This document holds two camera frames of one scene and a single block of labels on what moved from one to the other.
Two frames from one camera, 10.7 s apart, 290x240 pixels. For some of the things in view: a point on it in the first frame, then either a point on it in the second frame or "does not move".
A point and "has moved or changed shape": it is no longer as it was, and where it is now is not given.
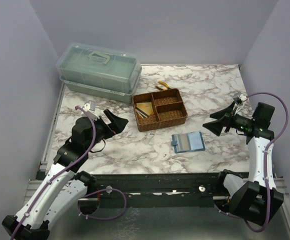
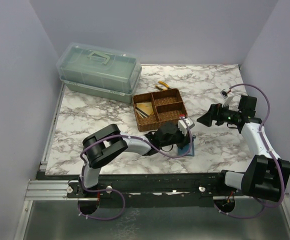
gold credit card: x=146 y=107 does not move
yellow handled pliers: x=167 y=86 does not move
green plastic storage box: x=88 y=71 does not move
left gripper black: x=107 y=125 to x=185 y=141
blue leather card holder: x=188 y=142 has moved or changed shape
